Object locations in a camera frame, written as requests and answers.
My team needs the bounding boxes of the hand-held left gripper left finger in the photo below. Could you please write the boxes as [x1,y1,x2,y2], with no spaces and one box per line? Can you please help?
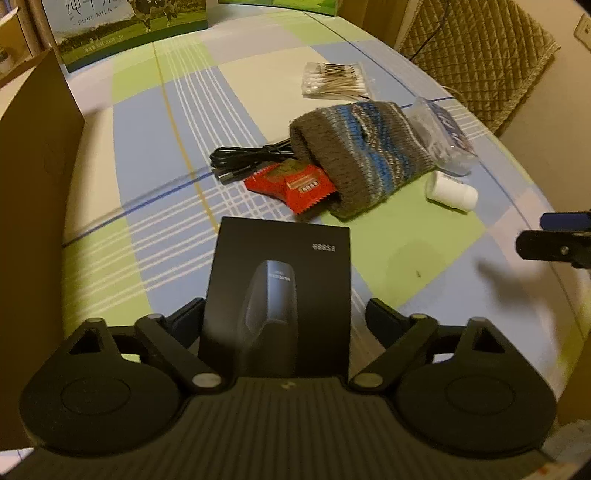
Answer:
[69,298,222,394]

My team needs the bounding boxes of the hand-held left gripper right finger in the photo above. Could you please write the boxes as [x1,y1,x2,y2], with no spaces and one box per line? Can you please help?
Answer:
[349,298,509,394]

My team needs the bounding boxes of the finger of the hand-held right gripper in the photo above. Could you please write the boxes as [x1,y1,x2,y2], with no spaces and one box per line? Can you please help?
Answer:
[540,211,591,232]
[516,229,591,271]

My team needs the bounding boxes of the black shaver box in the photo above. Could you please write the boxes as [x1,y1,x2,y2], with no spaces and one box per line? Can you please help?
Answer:
[198,216,352,380]

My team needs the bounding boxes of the small white bottle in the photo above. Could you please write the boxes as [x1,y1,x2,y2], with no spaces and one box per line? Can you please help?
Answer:
[425,170,478,213]

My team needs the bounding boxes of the blue and white plastic packet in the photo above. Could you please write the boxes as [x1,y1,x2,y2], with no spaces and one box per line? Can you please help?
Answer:
[409,96,478,176]

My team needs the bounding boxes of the red snack packet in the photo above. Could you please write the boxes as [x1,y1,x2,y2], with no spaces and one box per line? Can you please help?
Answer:
[243,159,338,215]

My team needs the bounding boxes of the striped knitted sock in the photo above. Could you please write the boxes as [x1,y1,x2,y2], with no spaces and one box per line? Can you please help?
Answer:
[288,100,437,221]

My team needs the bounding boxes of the black cable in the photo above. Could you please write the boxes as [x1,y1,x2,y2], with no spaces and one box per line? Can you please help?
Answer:
[210,136,296,186]

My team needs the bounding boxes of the brown storage box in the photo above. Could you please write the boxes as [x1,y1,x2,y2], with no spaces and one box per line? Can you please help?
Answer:
[0,48,86,450]

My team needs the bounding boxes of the checked tablecloth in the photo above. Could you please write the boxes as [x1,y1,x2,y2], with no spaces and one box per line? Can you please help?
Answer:
[60,4,591,462]

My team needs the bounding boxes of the beige quilted cover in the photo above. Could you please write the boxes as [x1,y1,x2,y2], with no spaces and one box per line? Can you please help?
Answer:
[397,0,561,137]

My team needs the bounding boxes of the cotton swab packet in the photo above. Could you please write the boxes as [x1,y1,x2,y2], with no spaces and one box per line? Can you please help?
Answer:
[302,61,372,100]

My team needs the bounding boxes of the milk carton with cow print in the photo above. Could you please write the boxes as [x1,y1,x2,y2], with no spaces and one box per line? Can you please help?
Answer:
[41,0,208,75]

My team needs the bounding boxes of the green tissue pack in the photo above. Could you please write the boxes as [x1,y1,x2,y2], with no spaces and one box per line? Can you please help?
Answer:
[217,0,342,19]

